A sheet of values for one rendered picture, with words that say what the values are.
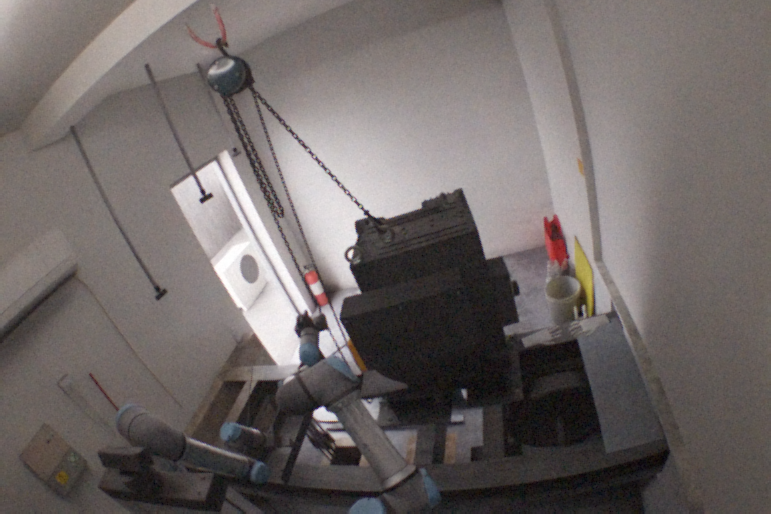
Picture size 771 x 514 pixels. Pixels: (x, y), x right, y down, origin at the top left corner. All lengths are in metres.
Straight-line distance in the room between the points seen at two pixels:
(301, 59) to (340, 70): 0.40
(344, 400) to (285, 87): 3.23
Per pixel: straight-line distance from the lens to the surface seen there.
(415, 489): 1.10
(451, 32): 3.50
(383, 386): 1.91
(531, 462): 1.77
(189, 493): 0.75
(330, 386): 1.08
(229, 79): 1.45
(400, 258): 1.39
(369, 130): 3.68
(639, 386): 1.97
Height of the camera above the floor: 2.25
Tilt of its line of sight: 23 degrees down
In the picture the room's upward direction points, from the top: 22 degrees counter-clockwise
